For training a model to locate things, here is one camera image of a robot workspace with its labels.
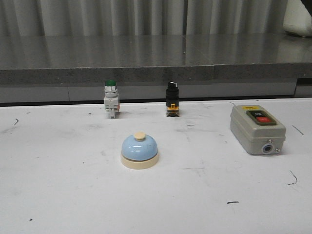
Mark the blue service bell cream base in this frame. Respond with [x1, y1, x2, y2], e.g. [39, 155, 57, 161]
[120, 132, 159, 170]

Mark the green pilot light push button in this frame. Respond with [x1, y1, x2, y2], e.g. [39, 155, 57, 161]
[104, 80, 120, 119]

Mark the grey stone counter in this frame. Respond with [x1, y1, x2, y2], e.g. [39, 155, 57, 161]
[0, 33, 312, 103]

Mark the black selector switch yellow base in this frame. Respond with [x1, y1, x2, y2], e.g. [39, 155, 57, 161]
[166, 81, 179, 117]

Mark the grey on off switch box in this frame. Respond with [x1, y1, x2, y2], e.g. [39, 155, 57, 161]
[230, 105, 286, 155]

